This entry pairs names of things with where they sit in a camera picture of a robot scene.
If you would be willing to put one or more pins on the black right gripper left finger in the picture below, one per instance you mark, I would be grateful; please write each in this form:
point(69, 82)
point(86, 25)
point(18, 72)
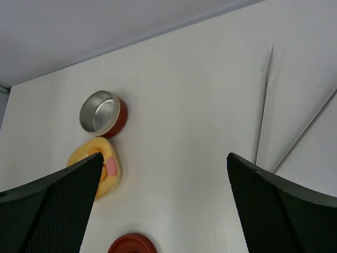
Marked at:
point(51, 214)

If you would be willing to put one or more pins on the red round lid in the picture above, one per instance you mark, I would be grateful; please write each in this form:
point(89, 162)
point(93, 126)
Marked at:
point(132, 243)

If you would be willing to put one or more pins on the yellow lunch box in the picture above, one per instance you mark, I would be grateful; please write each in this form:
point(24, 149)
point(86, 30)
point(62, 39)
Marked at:
point(111, 172)

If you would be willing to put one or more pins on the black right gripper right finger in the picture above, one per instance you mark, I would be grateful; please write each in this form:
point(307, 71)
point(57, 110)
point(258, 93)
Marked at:
point(278, 215)

